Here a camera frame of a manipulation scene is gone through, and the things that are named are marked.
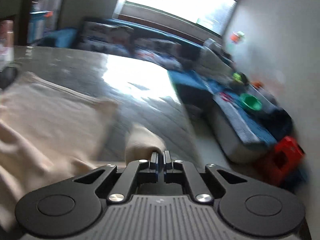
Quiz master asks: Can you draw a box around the round black induction cooktop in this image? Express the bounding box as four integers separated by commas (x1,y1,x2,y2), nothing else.
0,66,18,90

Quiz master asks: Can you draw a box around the colourful pinwheel toy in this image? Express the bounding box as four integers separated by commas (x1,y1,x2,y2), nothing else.
230,31,245,44

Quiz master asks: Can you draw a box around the butterfly print pillow right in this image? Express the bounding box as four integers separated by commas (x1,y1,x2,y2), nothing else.
135,38,182,71

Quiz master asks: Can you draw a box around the blue plastic storage cart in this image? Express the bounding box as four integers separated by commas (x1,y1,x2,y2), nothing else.
27,10,53,44

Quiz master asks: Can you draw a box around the teal sofa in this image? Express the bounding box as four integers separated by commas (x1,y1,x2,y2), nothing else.
75,19,293,164

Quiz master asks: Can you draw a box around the blue cushion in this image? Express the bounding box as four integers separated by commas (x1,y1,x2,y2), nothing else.
39,28,78,48

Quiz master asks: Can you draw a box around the green plastic bowl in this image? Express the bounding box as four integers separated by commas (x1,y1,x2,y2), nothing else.
240,93,262,112

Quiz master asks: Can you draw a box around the red plastic stool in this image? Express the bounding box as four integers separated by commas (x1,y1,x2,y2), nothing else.
258,136,305,186

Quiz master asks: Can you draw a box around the pink cat thermos jug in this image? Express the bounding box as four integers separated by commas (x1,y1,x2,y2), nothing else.
0,20,14,69

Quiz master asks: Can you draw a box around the butterfly print pillow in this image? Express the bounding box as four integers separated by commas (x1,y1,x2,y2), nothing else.
135,38,182,71
76,21,133,57

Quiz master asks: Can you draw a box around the butterfly print pillow left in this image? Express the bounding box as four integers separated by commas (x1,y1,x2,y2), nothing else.
76,21,133,57

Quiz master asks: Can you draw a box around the cream beige garment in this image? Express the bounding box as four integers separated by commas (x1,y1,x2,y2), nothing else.
0,71,168,231

